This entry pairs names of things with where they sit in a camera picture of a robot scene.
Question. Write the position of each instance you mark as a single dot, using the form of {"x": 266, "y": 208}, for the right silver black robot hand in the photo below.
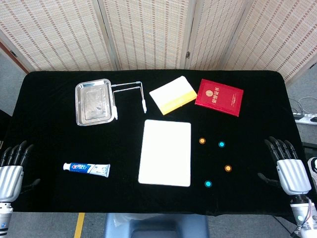
{"x": 293, "y": 176}

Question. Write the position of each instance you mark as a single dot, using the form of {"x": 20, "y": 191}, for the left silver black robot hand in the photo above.
{"x": 11, "y": 179}

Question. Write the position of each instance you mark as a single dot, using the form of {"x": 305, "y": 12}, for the orange button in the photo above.
{"x": 228, "y": 168}
{"x": 202, "y": 140}

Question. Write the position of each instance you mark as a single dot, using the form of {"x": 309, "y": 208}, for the cyan button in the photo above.
{"x": 208, "y": 183}
{"x": 221, "y": 144}

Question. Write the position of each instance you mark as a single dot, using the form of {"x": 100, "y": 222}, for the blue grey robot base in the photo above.
{"x": 158, "y": 225}

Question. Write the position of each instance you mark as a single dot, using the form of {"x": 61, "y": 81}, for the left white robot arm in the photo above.
{"x": 4, "y": 218}

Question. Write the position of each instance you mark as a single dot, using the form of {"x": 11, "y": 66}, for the white rectangular board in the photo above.
{"x": 164, "y": 153}

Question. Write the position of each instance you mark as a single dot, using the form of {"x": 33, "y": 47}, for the white sneaker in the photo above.
{"x": 313, "y": 171}

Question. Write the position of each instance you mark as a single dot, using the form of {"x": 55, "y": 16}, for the black velvet tablecloth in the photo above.
{"x": 49, "y": 138}

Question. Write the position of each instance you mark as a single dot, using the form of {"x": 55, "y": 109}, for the white power strip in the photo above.
{"x": 305, "y": 119}

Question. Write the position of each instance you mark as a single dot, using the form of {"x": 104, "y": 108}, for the blue white toothpaste tube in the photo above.
{"x": 86, "y": 168}

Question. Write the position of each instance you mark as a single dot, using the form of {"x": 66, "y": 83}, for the red certificate book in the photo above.
{"x": 218, "y": 98}

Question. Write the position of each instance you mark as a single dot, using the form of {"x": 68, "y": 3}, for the stainless steel tray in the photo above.
{"x": 92, "y": 101}

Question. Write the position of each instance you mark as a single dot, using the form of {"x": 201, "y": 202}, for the bamboo folding screen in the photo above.
{"x": 148, "y": 32}

